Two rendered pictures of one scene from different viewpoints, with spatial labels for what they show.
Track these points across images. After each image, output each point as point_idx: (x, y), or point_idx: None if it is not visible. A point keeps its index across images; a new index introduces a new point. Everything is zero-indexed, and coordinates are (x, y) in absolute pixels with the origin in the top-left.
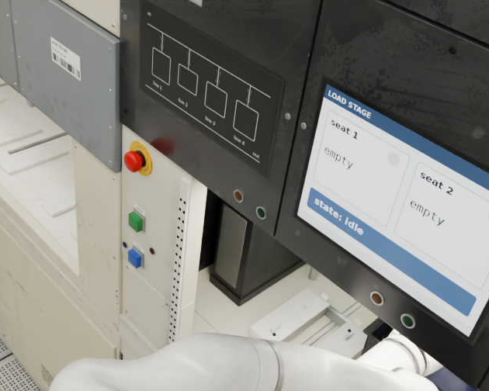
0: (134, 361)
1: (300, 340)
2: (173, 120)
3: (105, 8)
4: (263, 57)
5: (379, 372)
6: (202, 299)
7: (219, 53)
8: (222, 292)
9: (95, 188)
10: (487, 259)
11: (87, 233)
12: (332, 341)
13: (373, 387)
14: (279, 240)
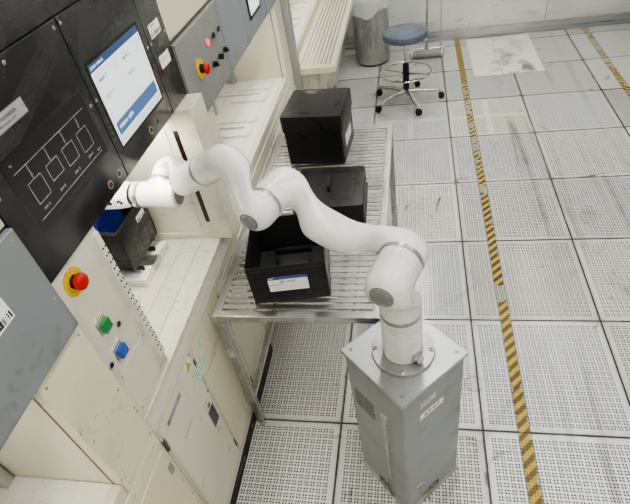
0: (237, 171)
1: None
2: (68, 209)
3: None
4: (66, 92)
5: (170, 157)
6: None
7: (53, 123)
8: None
9: (77, 377)
10: (145, 62)
11: (99, 429)
12: None
13: (178, 158)
14: (129, 172)
